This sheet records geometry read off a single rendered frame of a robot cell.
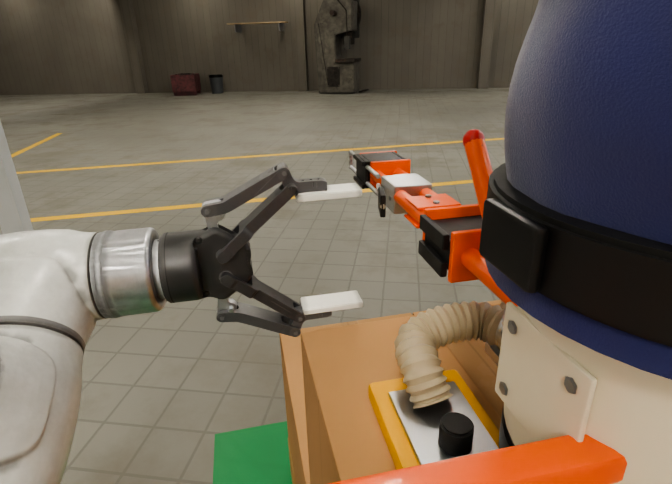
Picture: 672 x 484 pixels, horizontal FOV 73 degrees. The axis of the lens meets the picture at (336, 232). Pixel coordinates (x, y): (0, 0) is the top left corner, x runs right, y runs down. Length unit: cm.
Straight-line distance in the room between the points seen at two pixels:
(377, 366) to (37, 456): 33
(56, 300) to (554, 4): 43
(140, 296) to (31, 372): 11
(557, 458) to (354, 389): 27
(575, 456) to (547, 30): 21
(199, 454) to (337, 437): 135
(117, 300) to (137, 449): 143
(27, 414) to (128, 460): 146
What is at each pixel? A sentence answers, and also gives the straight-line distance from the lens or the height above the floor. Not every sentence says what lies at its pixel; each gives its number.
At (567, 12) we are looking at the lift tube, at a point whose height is 130.
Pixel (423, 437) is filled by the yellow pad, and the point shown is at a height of 97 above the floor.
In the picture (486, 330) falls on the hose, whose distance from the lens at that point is 49.
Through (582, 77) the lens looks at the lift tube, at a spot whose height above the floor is 127.
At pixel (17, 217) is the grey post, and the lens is 329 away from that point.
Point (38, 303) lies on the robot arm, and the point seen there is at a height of 109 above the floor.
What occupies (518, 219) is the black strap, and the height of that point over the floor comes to 120.
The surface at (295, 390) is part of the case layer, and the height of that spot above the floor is 54.
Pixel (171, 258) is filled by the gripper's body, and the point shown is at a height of 110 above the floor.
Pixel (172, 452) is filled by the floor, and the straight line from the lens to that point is 183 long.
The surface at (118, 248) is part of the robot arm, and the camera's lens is 48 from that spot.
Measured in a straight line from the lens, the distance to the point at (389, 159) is 82.
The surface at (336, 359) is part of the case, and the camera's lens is 55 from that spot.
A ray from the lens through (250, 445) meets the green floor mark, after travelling 178.
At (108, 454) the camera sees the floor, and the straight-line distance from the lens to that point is 191.
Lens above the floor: 128
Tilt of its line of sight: 22 degrees down
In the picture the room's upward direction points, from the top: 2 degrees counter-clockwise
